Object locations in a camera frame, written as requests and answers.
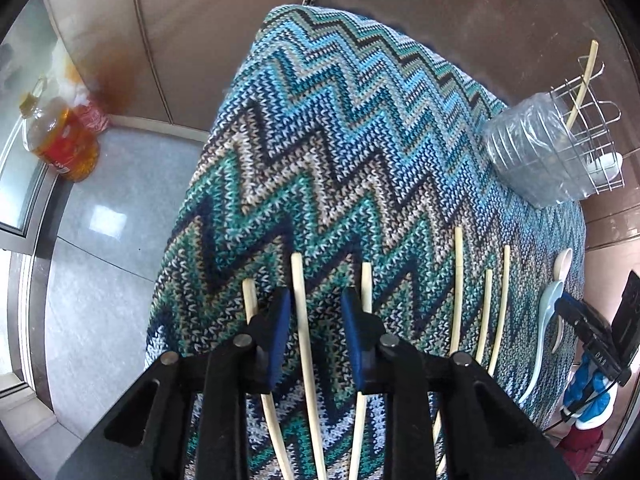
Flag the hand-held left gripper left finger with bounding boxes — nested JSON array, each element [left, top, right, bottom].
[[55, 287, 293, 480]]

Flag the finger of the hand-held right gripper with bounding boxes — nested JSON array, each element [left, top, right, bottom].
[[556, 296, 608, 328], [567, 316, 613, 348]]

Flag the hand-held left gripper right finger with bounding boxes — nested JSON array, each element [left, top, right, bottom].
[[341, 287, 576, 480]]

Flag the light blue ceramic spoon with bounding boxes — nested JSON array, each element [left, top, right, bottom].
[[517, 281, 567, 406]]

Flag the cream bamboo chopstick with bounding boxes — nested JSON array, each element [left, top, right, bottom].
[[432, 226, 465, 480], [290, 253, 329, 480], [348, 262, 374, 480], [487, 245, 512, 376], [474, 269, 494, 366], [242, 280, 296, 480], [565, 40, 599, 131]]

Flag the white ceramic spoon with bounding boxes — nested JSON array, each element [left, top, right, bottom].
[[552, 249, 575, 356]]

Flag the metal wire utensil rack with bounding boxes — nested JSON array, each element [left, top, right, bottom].
[[550, 55, 626, 194]]

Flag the person's right forearm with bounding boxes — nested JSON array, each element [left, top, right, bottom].
[[556, 424, 604, 474]]

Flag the person's right hand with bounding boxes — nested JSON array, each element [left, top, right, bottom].
[[562, 362, 614, 429]]

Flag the white plastic tray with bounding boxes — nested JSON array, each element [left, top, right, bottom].
[[587, 152, 624, 174]]

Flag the clear plastic bottle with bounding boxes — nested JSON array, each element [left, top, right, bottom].
[[481, 92, 598, 208]]

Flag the blue zigzag knitted cloth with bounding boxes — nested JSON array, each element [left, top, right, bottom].
[[145, 4, 587, 480]]

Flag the cooking oil bottle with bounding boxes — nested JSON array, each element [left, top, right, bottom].
[[20, 77, 101, 183]]

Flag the glass sliding door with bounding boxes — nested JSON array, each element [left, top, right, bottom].
[[0, 0, 68, 401]]

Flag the black cable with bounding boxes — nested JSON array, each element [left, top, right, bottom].
[[545, 377, 626, 433]]

